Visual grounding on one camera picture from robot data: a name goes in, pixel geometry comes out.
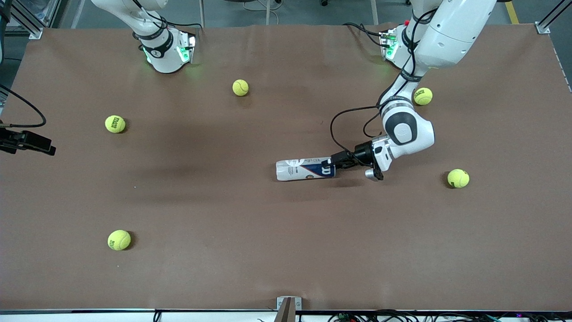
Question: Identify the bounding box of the brown table cover sheet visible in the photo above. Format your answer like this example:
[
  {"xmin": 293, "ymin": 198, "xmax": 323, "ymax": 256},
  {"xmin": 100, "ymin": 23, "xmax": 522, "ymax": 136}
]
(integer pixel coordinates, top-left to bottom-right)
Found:
[{"xmin": 0, "ymin": 22, "xmax": 572, "ymax": 312}]

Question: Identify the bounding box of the white table edge rail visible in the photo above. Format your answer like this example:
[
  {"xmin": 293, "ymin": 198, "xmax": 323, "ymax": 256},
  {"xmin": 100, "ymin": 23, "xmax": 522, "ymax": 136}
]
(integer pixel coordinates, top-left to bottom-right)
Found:
[{"xmin": 0, "ymin": 309, "xmax": 572, "ymax": 322}]

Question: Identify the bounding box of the black right arm base cable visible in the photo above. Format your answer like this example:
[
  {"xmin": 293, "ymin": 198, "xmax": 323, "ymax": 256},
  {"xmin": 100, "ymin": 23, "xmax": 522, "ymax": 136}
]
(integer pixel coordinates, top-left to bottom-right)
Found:
[{"xmin": 136, "ymin": 0, "xmax": 199, "ymax": 33}]

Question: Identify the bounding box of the black arm base cable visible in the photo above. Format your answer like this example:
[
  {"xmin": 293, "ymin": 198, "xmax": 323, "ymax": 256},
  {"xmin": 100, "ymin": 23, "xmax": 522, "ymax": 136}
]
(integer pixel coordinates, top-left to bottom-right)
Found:
[
  {"xmin": 343, "ymin": 22, "xmax": 386, "ymax": 47},
  {"xmin": 136, "ymin": 0, "xmax": 199, "ymax": 33}
]

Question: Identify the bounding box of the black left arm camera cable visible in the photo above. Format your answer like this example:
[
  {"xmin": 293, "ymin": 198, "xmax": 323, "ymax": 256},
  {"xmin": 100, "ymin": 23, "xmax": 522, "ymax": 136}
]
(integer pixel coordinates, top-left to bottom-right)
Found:
[{"xmin": 330, "ymin": 9, "xmax": 436, "ymax": 156}]

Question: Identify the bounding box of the aluminium frame post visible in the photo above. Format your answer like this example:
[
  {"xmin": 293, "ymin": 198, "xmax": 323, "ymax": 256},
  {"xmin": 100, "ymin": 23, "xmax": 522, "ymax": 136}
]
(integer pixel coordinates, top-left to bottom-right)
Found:
[
  {"xmin": 535, "ymin": 0, "xmax": 572, "ymax": 34},
  {"xmin": 0, "ymin": 0, "xmax": 61, "ymax": 40}
]

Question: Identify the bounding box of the black left arm base cable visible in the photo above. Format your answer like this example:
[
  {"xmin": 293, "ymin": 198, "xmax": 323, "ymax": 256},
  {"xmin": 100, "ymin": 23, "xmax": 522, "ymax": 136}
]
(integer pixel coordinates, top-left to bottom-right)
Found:
[{"xmin": 343, "ymin": 22, "xmax": 386, "ymax": 47}]

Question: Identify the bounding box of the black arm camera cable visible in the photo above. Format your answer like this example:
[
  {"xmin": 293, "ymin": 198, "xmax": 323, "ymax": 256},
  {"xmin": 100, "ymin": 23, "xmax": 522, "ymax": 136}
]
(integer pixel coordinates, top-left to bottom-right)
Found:
[
  {"xmin": 0, "ymin": 84, "xmax": 47, "ymax": 129},
  {"xmin": 330, "ymin": 9, "xmax": 436, "ymax": 156}
]

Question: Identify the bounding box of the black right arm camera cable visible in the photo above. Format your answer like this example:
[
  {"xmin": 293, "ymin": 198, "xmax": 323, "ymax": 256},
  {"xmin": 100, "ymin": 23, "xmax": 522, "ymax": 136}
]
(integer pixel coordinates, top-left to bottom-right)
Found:
[{"xmin": 0, "ymin": 84, "xmax": 47, "ymax": 129}]

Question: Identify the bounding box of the white blue tennis ball can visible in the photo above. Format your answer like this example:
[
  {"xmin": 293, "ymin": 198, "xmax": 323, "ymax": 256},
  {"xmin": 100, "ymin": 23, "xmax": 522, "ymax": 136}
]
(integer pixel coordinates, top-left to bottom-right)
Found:
[{"xmin": 275, "ymin": 157, "xmax": 336, "ymax": 182}]

